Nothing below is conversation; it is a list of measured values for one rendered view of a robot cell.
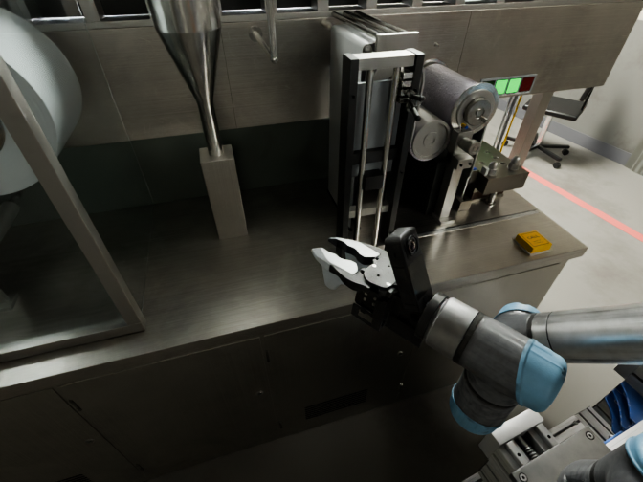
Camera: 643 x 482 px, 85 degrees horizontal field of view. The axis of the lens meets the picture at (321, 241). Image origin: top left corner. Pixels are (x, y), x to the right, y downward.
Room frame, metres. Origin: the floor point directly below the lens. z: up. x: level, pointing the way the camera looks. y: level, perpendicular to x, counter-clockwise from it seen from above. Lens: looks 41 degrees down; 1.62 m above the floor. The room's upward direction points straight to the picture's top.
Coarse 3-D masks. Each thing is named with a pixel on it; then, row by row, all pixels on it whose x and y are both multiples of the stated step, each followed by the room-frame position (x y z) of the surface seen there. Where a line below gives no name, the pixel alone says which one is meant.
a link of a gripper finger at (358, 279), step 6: (330, 270) 0.37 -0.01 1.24; (336, 270) 0.36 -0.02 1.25; (342, 270) 0.36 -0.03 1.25; (342, 276) 0.35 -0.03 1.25; (348, 276) 0.34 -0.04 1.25; (354, 276) 0.35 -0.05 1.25; (360, 276) 0.35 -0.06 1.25; (348, 282) 0.34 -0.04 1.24; (354, 282) 0.33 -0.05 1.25; (360, 282) 0.33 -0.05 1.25; (366, 282) 0.33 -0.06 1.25; (354, 288) 0.33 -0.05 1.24; (360, 288) 0.33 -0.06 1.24; (366, 288) 0.32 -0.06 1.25
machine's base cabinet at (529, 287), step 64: (320, 320) 0.58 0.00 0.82; (64, 384) 0.40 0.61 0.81; (128, 384) 0.43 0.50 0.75; (192, 384) 0.47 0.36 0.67; (256, 384) 0.52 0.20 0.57; (320, 384) 0.58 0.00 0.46; (384, 384) 0.65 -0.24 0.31; (448, 384) 0.75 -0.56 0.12; (0, 448) 0.33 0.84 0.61; (64, 448) 0.36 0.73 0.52; (128, 448) 0.40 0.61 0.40; (192, 448) 0.45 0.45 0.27
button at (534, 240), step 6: (522, 234) 0.82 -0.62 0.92; (528, 234) 0.82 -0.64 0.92; (534, 234) 0.82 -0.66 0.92; (540, 234) 0.82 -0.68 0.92; (522, 240) 0.80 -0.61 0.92; (528, 240) 0.80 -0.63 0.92; (534, 240) 0.80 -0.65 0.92; (540, 240) 0.80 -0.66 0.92; (546, 240) 0.80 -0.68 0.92; (522, 246) 0.79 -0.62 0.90; (528, 246) 0.78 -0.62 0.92; (534, 246) 0.77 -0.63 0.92; (540, 246) 0.77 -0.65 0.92; (546, 246) 0.78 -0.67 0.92
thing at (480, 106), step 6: (474, 102) 0.96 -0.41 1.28; (480, 102) 0.96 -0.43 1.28; (486, 102) 0.97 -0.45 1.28; (468, 108) 0.96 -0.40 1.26; (474, 108) 0.96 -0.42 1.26; (480, 108) 0.97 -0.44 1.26; (486, 108) 0.97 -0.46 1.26; (468, 114) 0.95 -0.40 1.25; (474, 114) 0.96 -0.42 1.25; (480, 114) 0.96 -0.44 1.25; (486, 114) 0.97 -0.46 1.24; (468, 120) 0.95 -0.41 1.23; (474, 120) 0.96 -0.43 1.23
